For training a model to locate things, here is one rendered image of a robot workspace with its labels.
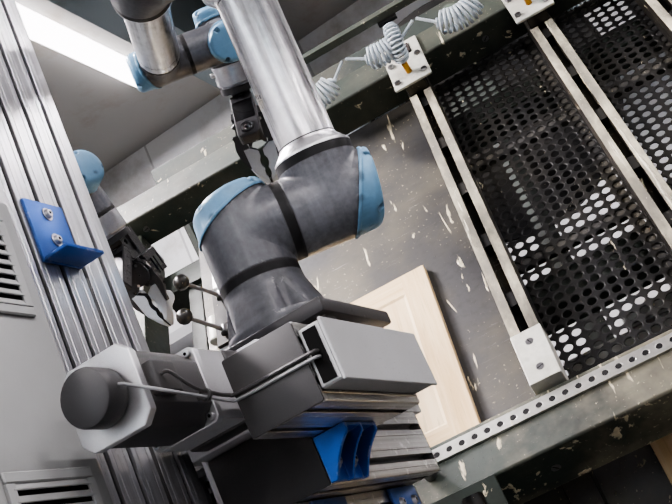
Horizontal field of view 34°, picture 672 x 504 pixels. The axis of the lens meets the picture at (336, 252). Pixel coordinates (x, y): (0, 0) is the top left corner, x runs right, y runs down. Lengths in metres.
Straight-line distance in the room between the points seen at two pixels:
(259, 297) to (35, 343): 0.37
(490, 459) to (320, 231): 0.63
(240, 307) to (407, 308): 0.90
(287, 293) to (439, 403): 0.73
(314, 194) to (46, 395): 0.51
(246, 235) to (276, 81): 0.23
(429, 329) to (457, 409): 0.22
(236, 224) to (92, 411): 0.51
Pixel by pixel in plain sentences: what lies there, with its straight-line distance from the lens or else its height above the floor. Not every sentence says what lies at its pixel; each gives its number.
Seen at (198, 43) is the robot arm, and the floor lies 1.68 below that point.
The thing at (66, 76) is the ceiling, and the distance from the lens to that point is 6.13.
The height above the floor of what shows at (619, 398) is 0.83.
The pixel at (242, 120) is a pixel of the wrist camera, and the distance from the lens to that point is 2.08.
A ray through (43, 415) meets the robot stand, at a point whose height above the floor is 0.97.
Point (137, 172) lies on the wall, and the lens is 7.05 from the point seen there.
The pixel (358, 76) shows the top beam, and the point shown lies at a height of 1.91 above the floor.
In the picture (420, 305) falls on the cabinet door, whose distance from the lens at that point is 2.29.
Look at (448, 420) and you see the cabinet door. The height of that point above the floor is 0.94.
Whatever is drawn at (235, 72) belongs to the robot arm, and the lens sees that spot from 2.11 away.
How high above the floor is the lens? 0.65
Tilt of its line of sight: 18 degrees up
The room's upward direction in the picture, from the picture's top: 25 degrees counter-clockwise
